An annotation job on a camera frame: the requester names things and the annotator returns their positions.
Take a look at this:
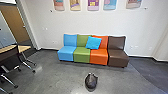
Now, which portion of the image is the brown sofa seat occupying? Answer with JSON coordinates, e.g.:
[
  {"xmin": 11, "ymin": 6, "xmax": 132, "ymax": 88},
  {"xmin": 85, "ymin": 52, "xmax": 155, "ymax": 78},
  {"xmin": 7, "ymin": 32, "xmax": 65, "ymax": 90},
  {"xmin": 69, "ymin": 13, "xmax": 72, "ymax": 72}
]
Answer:
[{"xmin": 107, "ymin": 35, "xmax": 130, "ymax": 69}]

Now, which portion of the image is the cyan square pillow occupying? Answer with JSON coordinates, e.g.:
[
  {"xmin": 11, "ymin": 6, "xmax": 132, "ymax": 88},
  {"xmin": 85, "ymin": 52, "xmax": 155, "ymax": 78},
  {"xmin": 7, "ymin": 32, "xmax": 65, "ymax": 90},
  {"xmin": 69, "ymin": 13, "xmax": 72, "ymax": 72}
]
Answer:
[{"xmin": 85, "ymin": 36, "xmax": 103, "ymax": 51}]

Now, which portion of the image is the wall poster with beige print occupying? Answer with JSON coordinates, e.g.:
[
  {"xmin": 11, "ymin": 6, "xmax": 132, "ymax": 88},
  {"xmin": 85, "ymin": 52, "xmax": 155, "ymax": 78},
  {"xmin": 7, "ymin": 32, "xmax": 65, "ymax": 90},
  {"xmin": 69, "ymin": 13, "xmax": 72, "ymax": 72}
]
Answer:
[{"xmin": 125, "ymin": 0, "xmax": 143, "ymax": 10}]

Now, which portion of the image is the blue sofa seat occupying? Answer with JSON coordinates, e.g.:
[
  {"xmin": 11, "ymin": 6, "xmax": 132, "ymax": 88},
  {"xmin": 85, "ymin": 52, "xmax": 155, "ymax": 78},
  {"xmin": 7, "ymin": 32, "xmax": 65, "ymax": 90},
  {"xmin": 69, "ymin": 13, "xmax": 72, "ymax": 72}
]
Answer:
[{"xmin": 57, "ymin": 33, "xmax": 79, "ymax": 63}]

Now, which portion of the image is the orange sofa seat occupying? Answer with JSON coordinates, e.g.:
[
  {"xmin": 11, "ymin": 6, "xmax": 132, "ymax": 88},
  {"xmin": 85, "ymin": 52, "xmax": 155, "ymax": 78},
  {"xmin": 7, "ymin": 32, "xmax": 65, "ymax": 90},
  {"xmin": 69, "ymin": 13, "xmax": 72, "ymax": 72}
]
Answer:
[{"xmin": 89, "ymin": 35, "xmax": 110, "ymax": 67}]

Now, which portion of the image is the green sofa seat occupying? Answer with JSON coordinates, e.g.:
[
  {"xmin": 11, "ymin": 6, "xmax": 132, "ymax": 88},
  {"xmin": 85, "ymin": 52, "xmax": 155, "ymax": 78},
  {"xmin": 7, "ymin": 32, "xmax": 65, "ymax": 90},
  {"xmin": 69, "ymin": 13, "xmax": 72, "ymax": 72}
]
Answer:
[{"xmin": 73, "ymin": 34, "xmax": 93, "ymax": 64}]

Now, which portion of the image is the white double wall outlet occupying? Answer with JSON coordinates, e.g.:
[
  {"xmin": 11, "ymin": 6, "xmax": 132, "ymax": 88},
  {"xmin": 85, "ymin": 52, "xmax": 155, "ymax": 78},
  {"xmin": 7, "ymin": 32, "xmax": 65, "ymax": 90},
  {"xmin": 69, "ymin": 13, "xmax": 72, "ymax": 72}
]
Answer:
[{"xmin": 129, "ymin": 45, "xmax": 139, "ymax": 50}]

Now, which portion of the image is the black trash bag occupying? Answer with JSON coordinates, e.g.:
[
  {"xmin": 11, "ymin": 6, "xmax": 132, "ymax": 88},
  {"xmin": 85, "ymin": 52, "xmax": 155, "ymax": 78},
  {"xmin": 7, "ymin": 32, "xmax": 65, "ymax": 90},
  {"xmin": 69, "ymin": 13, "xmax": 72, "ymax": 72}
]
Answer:
[{"xmin": 84, "ymin": 72, "xmax": 99, "ymax": 92}]

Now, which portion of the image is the wall poster with cyan print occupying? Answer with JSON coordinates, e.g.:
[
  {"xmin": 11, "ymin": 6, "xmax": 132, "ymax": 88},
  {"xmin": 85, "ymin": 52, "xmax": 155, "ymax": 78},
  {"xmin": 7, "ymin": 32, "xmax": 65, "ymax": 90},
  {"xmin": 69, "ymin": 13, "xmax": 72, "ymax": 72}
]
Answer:
[{"xmin": 102, "ymin": 0, "xmax": 118, "ymax": 11}]

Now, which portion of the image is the wall poster with yellow print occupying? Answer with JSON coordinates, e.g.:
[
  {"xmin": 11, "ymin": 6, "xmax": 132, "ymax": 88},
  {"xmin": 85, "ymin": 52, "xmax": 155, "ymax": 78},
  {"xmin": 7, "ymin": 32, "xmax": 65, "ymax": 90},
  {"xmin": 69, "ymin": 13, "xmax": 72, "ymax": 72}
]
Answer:
[{"xmin": 69, "ymin": 0, "xmax": 82, "ymax": 12}]

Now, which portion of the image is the wall poster with orange print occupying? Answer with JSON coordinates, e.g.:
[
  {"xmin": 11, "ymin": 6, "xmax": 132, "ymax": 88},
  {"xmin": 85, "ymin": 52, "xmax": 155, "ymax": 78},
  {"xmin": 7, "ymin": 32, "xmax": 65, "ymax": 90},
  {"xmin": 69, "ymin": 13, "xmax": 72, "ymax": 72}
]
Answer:
[{"xmin": 52, "ymin": 0, "xmax": 66, "ymax": 12}]

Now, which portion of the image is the brown wooden door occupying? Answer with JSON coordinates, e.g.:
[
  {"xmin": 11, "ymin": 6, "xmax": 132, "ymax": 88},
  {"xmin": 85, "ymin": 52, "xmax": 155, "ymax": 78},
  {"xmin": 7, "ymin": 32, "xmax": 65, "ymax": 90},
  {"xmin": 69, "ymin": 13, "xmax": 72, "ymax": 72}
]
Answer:
[{"xmin": 0, "ymin": 3, "xmax": 31, "ymax": 46}]

